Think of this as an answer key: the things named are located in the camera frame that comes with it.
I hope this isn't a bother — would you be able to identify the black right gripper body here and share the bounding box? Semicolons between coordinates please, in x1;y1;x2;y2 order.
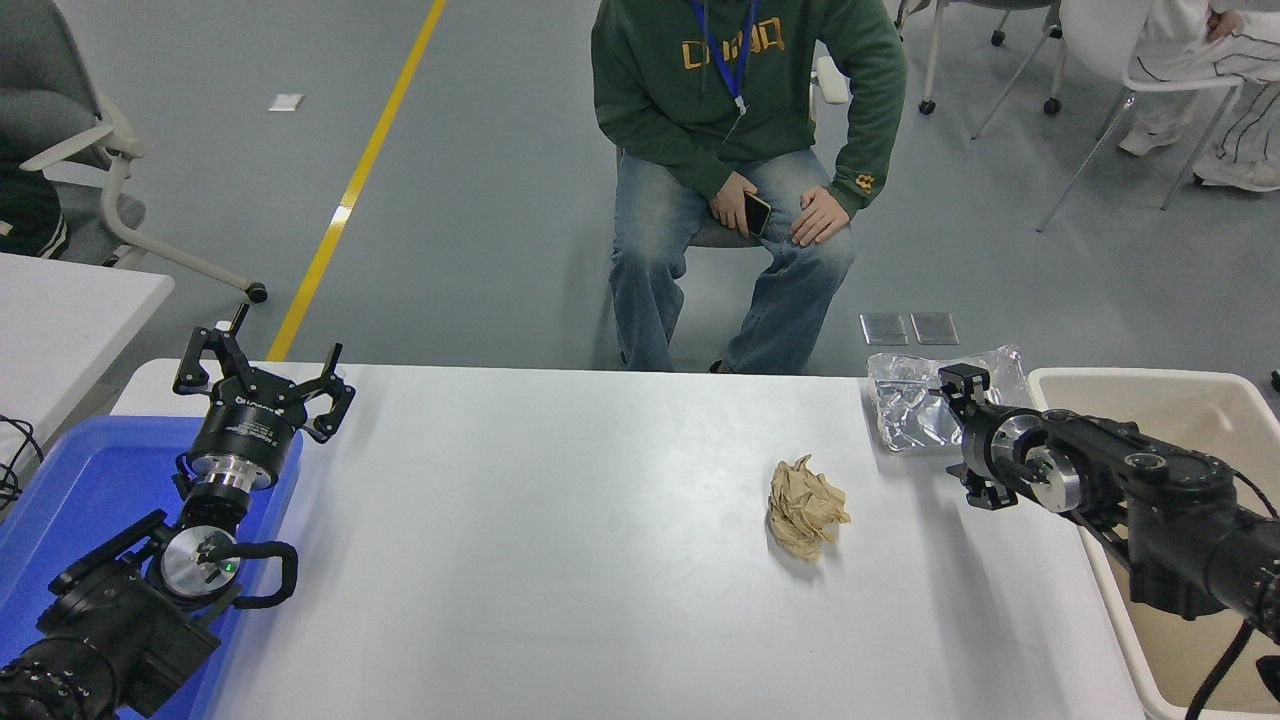
959;404;1027;481

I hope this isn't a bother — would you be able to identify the person's right hand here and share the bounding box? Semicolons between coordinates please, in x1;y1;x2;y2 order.
710;171;759;239

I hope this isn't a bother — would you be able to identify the black cable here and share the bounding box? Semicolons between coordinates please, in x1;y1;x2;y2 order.
0;413;46;521

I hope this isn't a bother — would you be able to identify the tan paper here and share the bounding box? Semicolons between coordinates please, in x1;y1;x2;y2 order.
767;455;852;563

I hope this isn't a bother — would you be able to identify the person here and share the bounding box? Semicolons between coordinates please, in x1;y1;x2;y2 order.
0;130;71;261
590;0;910;376
1118;0;1280;193

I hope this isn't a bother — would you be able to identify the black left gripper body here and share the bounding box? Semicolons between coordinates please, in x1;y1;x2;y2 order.
187;380;307;471

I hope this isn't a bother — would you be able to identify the silver foil tray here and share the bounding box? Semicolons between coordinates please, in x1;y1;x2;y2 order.
866;346;1031;454

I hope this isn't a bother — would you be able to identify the person's left hand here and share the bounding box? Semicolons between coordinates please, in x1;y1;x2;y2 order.
788;187;852;249

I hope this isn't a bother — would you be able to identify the white side table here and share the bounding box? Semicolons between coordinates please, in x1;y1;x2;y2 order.
0;253;176;471

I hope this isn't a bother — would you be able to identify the large pale plastic bin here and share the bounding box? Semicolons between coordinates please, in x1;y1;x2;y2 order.
1028;368;1280;720

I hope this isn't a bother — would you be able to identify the chair with black castors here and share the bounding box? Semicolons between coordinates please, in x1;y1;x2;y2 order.
890;0;1066;116

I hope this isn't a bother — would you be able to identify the white plastic chair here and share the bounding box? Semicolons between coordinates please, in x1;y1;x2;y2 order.
1038;0;1261;233

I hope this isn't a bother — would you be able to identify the grey office chair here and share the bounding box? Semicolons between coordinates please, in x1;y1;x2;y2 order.
0;0;271;304

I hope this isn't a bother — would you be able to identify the blue plastic tray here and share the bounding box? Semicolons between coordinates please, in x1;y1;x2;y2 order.
0;415;306;720

